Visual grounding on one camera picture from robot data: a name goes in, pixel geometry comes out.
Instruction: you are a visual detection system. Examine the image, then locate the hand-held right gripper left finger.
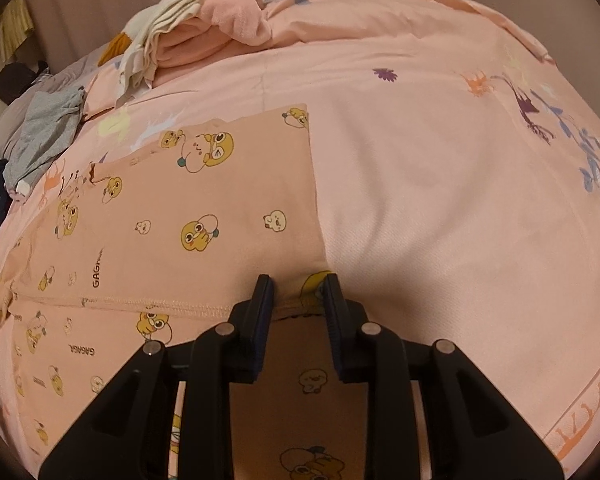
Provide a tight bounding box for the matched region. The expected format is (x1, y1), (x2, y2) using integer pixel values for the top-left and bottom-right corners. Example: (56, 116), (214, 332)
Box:
(39, 274), (277, 480)

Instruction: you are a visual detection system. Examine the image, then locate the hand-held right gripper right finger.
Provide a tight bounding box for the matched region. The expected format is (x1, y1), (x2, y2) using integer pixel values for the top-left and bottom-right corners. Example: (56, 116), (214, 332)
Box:
(321, 273), (564, 480)

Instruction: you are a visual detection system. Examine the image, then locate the pink duck print garment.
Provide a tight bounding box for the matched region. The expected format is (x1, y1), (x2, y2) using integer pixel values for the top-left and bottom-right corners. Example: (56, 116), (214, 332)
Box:
(0, 103), (371, 480)

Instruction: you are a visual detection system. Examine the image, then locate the pink floral bed sheet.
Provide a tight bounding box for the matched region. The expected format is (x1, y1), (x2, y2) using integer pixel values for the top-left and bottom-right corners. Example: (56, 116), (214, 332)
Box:
(0, 0), (600, 480)

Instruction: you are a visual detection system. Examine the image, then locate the grey garment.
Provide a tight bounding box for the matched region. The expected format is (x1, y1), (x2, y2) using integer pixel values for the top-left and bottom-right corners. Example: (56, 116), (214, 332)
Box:
(2, 85), (89, 197)

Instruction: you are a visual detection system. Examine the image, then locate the pink folded cloth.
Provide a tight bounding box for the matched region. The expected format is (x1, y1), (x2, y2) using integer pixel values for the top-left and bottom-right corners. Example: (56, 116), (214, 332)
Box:
(152, 0), (277, 70)

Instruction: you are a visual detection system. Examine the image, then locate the white goose plush toy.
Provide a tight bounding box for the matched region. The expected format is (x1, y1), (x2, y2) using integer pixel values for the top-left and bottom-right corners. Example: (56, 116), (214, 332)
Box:
(97, 0), (387, 67)

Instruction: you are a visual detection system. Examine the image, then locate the grey mauve quilt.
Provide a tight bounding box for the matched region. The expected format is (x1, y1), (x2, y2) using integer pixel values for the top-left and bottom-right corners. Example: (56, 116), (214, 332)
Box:
(10, 42), (126, 111)

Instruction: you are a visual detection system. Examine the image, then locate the black cloth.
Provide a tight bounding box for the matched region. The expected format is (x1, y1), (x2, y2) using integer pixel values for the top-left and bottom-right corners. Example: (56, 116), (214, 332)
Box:
(0, 62), (51, 103)

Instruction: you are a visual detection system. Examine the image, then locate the yellow hanging cloth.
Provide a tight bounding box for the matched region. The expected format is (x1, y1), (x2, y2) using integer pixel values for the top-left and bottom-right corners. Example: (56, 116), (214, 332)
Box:
(0, 0), (34, 55)

